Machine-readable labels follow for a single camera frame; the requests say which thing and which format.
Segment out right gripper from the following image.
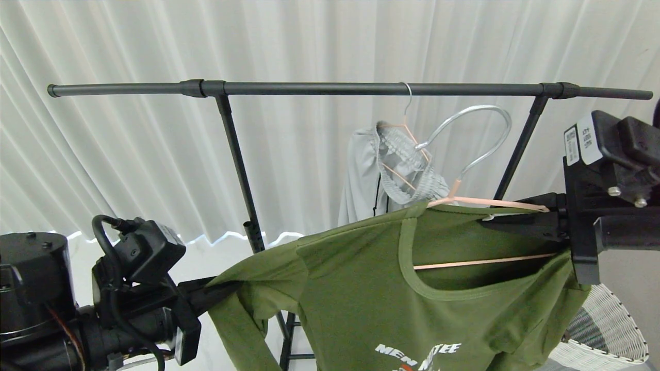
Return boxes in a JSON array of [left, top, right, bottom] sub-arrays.
[[482, 165, 660, 286]]

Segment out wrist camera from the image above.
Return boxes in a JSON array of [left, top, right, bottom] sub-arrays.
[[563, 110, 660, 207], [111, 222, 187, 288]]

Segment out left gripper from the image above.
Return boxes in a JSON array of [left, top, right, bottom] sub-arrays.
[[80, 286, 203, 367]]

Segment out pale grey shorts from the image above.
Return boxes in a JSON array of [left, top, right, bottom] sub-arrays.
[[338, 121, 452, 227]]

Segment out green long-sleeved shirt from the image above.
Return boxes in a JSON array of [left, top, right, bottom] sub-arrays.
[[206, 201, 591, 371]]

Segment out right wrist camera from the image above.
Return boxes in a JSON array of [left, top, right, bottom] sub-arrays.
[[563, 110, 660, 207]]

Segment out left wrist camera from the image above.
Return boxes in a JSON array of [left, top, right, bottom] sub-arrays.
[[111, 222, 187, 288]]

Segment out pink clothes hanger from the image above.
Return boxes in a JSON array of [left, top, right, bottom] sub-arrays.
[[378, 82, 433, 192], [412, 105, 560, 271]]

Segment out white laundry basket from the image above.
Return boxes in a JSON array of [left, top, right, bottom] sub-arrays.
[[547, 282, 650, 371]]

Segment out white curtain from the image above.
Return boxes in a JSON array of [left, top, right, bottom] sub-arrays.
[[0, 0, 660, 245]]

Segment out black clothes rack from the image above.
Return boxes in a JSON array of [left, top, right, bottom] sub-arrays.
[[47, 80, 653, 371]]

